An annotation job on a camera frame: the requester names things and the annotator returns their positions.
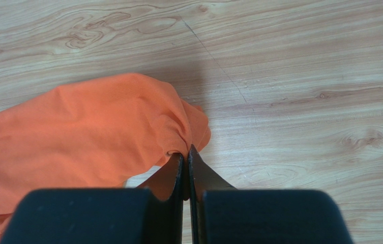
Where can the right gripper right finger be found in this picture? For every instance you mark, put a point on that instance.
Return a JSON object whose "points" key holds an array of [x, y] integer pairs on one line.
{"points": [[221, 213]]}

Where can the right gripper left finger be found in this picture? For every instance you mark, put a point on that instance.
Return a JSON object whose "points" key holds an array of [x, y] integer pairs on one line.
{"points": [[149, 213]]}

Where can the orange t shirt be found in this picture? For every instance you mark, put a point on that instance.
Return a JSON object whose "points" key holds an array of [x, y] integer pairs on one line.
{"points": [[96, 133]]}

